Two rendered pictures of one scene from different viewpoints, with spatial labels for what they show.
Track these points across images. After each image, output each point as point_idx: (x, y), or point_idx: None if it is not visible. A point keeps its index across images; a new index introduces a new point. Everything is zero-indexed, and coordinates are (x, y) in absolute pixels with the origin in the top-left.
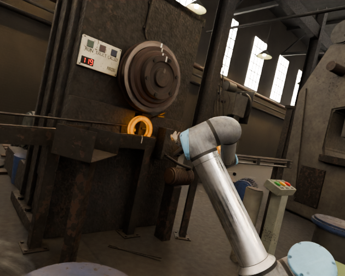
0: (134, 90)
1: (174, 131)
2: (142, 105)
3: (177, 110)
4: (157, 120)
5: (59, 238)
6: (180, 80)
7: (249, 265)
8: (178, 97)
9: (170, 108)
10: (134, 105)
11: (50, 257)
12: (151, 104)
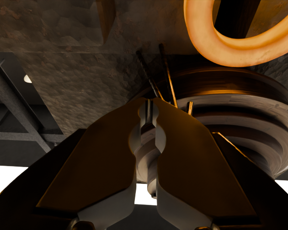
0: None
1: (15, 6)
2: (257, 107)
3: (49, 70)
4: (129, 41)
5: None
6: (88, 126)
7: None
8: (72, 100)
9: (80, 73)
10: (264, 87)
11: None
12: (221, 121)
